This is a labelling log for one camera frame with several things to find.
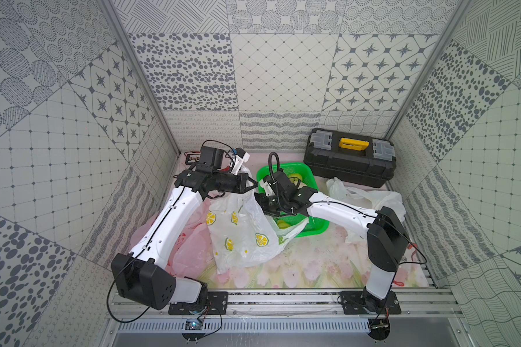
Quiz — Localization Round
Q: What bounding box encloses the green pear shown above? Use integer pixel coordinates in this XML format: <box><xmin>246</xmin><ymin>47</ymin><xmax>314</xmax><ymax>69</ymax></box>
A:
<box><xmin>276</xmin><ymin>220</ymin><xmax>291</xmax><ymax>230</ymax></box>
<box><xmin>288</xmin><ymin>173</ymin><xmax>302</xmax><ymax>184</ymax></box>

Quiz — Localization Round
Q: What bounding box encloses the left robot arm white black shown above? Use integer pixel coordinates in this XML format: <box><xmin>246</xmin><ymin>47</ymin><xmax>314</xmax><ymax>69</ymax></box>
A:
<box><xmin>111</xmin><ymin>170</ymin><xmax>258</xmax><ymax>312</ymax></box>

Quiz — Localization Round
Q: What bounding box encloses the green pear top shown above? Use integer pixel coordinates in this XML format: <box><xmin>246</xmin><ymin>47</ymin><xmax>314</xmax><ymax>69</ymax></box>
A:
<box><xmin>288</xmin><ymin>173</ymin><xmax>302</xmax><ymax>184</ymax></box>

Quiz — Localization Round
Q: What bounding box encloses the lemon print plastic bag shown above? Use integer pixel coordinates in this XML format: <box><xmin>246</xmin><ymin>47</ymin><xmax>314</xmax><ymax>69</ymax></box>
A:
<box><xmin>206</xmin><ymin>188</ymin><xmax>308</xmax><ymax>275</ymax></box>

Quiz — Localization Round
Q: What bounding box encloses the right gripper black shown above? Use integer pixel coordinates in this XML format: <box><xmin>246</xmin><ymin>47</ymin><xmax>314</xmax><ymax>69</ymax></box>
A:
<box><xmin>243</xmin><ymin>191</ymin><xmax>288</xmax><ymax>217</ymax></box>

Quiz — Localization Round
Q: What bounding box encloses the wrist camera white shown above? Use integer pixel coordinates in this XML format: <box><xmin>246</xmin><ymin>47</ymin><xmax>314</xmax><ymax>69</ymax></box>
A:
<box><xmin>231</xmin><ymin>147</ymin><xmax>250</xmax><ymax>175</ymax></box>
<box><xmin>259</xmin><ymin>179</ymin><xmax>275</xmax><ymax>197</ymax></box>

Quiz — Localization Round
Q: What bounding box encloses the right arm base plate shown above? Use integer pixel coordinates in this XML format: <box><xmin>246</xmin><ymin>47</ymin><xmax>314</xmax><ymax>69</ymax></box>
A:
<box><xmin>337</xmin><ymin>290</ymin><xmax>402</xmax><ymax>315</ymax></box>

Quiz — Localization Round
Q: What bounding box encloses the aluminium front rail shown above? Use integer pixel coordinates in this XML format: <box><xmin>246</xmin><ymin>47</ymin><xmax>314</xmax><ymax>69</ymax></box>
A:
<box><xmin>106</xmin><ymin>288</ymin><xmax>463</xmax><ymax>320</ymax></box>

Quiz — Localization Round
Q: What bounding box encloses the green plastic basket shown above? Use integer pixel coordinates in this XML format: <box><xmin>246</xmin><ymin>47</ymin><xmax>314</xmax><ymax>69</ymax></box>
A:
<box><xmin>273</xmin><ymin>162</ymin><xmax>329</xmax><ymax>238</ymax></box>

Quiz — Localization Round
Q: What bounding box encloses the green pear bottom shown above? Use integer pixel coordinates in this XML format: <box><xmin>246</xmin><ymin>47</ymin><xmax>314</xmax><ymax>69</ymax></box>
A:
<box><xmin>276</xmin><ymin>220</ymin><xmax>291</xmax><ymax>230</ymax></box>

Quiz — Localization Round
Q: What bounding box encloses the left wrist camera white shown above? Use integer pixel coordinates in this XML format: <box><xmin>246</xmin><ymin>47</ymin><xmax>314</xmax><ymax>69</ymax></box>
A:
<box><xmin>231</xmin><ymin>147</ymin><xmax>250</xmax><ymax>175</ymax></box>

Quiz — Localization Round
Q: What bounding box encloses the black screw bit case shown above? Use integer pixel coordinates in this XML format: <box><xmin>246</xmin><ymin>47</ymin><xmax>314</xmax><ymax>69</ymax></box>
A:
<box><xmin>185</xmin><ymin>152</ymin><xmax>201</xmax><ymax>166</ymax></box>

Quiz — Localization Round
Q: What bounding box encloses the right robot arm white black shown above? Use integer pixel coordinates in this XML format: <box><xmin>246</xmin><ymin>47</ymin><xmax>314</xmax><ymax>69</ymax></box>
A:
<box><xmin>256</xmin><ymin>170</ymin><xmax>410</xmax><ymax>303</ymax></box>

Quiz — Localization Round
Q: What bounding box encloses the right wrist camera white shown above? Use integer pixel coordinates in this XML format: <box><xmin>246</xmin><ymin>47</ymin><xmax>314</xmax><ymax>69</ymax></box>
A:
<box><xmin>259</xmin><ymin>179</ymin><xmax>275</xmax><ymax>197</ymax></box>

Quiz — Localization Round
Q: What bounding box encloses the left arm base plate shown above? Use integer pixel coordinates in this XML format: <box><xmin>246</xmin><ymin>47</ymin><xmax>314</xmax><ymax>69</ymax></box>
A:
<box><xmin>169</xmin><ymin>291</ymin><xmax>229</xmax><ymax>315</ymax></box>

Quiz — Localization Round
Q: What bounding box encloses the black toolbox yellow handle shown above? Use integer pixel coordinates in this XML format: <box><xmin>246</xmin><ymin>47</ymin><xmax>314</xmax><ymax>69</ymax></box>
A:
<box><xmin>303</xmin><ymin>128</ymin><xmax>397</xmax><ymax>188</ymax></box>

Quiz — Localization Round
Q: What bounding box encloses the red white work glove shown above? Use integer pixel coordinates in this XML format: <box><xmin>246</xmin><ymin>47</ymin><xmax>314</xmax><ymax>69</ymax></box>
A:
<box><xmin>392</xmin><ymin>244</ymin><xmax>428</xmax><ymax>288</ymax></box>

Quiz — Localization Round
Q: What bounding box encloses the pink plastic bag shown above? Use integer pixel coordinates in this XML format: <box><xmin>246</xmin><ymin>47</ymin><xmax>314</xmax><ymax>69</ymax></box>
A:
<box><xmin>127</xmin><ymin>203</ymin><xmax>216</xmax><ymax>280</ymax></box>

